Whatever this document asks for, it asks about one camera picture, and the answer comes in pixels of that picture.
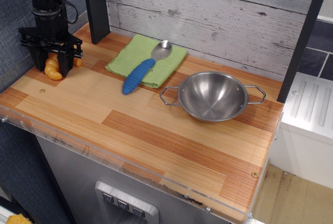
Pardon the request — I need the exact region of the clear acrylic edge guard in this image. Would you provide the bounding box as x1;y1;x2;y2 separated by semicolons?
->
0;103;254;220

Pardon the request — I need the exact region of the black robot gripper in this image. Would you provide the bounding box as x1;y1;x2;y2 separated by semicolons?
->
18;10;83;76

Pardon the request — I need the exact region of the white grooved side unit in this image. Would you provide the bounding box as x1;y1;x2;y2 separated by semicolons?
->
269;73;332;188

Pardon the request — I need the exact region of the black vertical post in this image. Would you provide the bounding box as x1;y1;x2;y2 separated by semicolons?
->
85;0;110;44
277;0;324;103

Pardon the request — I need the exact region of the steel bowl with wire handles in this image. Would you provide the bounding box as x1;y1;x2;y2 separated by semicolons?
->
160;71;266;122

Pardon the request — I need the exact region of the orange object at corner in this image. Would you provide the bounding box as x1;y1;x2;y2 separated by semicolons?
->
6;214;32;224

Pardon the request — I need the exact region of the orange plastic croissant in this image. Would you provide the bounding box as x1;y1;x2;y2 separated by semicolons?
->
44;51;82;81

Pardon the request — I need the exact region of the black left vertical post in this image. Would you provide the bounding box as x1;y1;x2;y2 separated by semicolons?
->
85;0;110;44

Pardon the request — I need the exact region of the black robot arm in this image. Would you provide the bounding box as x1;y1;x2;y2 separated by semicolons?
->
18;0;83;76

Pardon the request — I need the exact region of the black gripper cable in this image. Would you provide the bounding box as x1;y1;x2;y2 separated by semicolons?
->
61;0;79;24

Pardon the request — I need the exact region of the blue handled metal spoon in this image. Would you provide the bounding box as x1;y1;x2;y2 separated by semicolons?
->
122;40;172;95

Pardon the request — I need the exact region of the black right vertical post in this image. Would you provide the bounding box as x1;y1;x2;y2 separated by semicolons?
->
277;0;324;103

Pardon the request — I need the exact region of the green cloth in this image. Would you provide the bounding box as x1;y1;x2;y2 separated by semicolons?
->
105;34;187;88

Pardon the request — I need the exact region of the silver dispenser button panel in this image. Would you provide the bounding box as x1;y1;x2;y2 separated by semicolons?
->
95;180;160;223

